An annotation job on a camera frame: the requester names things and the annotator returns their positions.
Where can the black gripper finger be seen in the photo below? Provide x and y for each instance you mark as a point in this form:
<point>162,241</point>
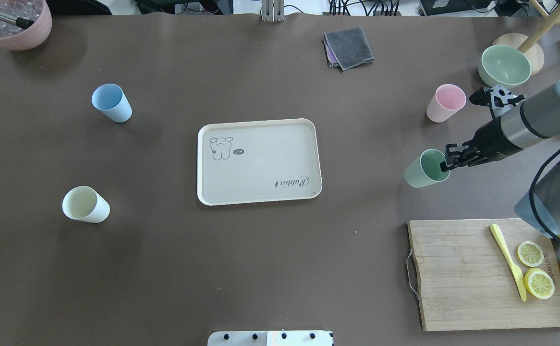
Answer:
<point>456,162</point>
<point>455,150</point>

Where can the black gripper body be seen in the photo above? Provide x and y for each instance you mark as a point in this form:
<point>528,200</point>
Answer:
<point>488,137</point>

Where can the green cup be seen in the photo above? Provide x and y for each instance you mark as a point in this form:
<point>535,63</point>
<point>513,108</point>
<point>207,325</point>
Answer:
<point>426,169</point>

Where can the cream white cup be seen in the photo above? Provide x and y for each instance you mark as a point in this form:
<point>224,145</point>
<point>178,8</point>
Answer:
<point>84,204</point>

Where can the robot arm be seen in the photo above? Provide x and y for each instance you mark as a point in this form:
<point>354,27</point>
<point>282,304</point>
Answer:
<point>517,123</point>

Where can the cream rabbit tray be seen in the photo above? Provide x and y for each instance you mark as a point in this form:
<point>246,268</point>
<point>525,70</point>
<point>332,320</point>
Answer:
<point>257,161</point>

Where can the pink cup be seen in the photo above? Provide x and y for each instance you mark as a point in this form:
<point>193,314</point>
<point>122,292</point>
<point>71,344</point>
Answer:
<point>447,100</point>

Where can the green bowl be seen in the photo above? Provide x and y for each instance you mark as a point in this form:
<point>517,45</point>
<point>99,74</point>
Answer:
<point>505,66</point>

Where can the wooden cup tree stand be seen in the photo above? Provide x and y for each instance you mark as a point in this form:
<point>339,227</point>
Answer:
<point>529,45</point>

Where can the wooden cutting board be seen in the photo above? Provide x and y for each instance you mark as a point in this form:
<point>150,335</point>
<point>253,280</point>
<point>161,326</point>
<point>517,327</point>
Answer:
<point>463,281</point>

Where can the lemon half slice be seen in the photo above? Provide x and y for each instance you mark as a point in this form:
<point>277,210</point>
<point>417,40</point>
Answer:
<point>538,283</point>
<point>530,254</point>

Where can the yellow plastic knife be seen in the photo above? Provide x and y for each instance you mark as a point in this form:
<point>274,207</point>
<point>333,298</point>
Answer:
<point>516,272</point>

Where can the grey folded cloth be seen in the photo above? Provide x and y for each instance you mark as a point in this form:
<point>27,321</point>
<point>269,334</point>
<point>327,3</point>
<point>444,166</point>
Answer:
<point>347,48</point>

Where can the blue cup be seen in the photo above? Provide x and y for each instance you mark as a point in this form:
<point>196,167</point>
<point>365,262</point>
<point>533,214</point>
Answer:
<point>110,99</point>

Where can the metal muddler tool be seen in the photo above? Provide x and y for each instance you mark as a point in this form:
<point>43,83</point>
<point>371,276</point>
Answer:
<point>22,23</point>

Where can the pink bowl with ice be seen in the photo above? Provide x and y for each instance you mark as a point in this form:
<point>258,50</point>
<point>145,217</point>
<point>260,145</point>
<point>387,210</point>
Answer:
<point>14,38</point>

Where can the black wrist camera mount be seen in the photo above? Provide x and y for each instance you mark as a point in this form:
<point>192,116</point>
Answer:
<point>497,98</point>

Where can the aluminium frame post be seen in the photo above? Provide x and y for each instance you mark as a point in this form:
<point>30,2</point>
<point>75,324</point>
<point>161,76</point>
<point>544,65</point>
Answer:
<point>273,11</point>

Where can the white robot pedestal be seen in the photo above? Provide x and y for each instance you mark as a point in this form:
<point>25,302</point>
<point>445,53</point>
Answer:
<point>272,338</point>

